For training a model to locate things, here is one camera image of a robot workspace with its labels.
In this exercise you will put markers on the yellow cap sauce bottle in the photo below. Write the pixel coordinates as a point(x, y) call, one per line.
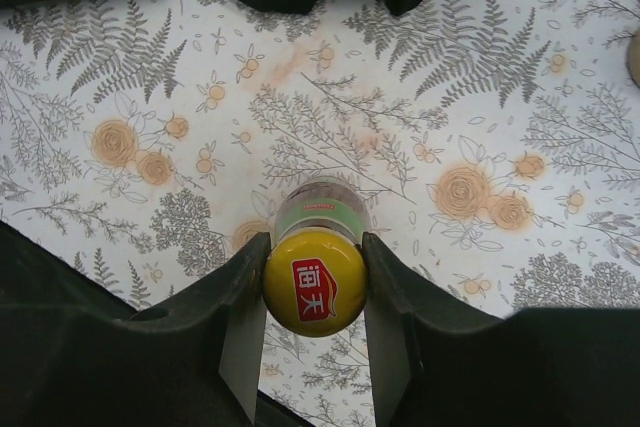
point(315, 280)

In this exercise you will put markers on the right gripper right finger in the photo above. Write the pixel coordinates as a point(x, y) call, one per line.
point(437, 361)

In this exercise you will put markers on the black cap spice jar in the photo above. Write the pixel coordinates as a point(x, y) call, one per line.
point(633, 58)

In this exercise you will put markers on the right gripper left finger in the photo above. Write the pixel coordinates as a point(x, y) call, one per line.
point(74, 354)

